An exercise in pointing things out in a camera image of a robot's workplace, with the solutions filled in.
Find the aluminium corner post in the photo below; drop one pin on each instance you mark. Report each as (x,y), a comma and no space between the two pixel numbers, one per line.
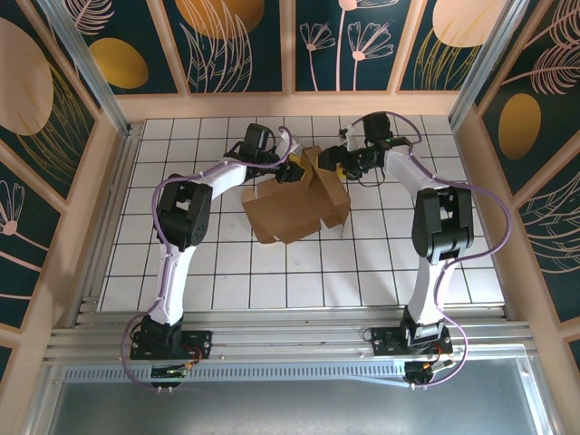
(86,59)
(487,54)

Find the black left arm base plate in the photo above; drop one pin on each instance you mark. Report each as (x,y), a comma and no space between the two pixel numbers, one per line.
(199,340)

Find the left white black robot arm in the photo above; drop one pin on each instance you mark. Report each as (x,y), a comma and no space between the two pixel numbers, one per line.
(186,217)

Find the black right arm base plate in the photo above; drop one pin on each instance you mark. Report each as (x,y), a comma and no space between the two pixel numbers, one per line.
(385,340)

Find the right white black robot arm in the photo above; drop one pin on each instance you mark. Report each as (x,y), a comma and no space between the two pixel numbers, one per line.
(441,222)

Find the aluminium side rail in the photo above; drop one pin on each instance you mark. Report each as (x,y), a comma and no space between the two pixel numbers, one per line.
(118,190)

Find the brown cardboard paper box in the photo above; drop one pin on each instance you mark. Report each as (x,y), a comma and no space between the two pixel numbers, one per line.
(290,208)

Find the grey metal sheet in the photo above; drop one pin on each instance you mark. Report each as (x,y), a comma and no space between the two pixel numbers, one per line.
(290,408)

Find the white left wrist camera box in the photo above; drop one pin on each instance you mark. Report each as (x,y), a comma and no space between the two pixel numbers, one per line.
(292,145)

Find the aluminium mounting rail frame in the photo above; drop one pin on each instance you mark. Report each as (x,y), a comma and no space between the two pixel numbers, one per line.
(294,337)

